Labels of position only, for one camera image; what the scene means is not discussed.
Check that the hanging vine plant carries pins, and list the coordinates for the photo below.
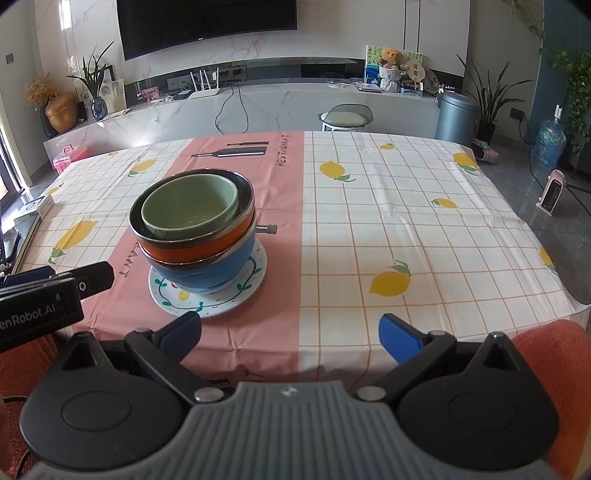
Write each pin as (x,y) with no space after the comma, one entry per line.
(579,83)

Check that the round paper fan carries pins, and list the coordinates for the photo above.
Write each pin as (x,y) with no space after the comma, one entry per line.
(416,71)

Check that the white fruit-print plate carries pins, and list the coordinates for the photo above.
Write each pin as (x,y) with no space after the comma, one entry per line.
(221,305)

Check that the tall potted plant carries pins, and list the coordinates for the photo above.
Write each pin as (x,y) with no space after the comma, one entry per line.
(485,106)

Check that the blue steel bowl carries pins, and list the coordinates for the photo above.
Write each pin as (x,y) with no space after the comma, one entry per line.
(207,274)

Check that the grey trash bin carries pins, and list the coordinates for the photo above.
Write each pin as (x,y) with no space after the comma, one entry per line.
(457,117)

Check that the brown teddy bear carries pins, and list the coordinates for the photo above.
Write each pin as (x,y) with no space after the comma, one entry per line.
(392,57)

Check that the dried flowers in dark vase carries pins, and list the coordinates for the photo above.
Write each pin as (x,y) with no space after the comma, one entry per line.
(40,90)

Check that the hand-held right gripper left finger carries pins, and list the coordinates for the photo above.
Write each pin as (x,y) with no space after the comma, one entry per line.
(182,334)

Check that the pink space heater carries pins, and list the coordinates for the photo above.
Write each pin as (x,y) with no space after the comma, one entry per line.
(550,194)

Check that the white stool with green seat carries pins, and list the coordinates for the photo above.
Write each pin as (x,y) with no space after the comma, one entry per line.
(344,119)

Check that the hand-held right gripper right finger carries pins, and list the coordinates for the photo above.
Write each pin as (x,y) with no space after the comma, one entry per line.
(399,339)

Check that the blue water bottle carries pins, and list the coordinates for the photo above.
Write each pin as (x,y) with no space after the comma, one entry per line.
(548,141)

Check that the brown round vase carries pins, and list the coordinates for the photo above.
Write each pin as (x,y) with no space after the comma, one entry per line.
(61,113)

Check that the black television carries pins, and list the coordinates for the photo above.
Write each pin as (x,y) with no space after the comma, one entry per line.
(207,23)

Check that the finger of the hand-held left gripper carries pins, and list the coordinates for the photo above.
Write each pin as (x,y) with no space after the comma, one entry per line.
(25,277)
(94,277)

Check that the orange steel bowl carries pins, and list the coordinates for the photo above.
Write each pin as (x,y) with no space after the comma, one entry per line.
(184,251)

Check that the flat white device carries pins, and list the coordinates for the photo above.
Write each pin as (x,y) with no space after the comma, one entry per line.
(369,87)

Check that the pink storage box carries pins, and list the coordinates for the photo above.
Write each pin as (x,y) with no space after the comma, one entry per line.
(69,159)

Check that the white marble television console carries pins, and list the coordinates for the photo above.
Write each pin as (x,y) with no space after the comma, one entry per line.
(286,108)

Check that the green plant in blue vase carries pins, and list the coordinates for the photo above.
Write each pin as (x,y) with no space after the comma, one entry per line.
(94,83)

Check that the black set-top box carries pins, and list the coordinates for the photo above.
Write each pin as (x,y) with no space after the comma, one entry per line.
(182,95)

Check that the portrait drawing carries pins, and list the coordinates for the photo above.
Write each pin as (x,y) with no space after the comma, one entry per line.
(113,94)

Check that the white router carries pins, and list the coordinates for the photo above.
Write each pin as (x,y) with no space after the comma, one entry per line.
(205,94)

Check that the green ceramic bowl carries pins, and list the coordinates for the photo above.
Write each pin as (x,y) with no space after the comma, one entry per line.
(184,203)

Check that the orange fleece cloth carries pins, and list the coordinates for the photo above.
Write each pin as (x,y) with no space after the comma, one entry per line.
(558,360)
(27,369)

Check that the white box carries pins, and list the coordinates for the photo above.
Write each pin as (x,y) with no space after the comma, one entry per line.
(37,210)

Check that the decorative plate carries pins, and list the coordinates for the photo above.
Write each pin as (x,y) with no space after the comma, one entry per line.
(431,83)

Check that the green and blue painting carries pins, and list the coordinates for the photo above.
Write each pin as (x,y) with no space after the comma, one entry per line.
(371,69)

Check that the wall socket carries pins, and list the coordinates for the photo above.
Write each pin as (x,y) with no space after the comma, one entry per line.
(516,114)

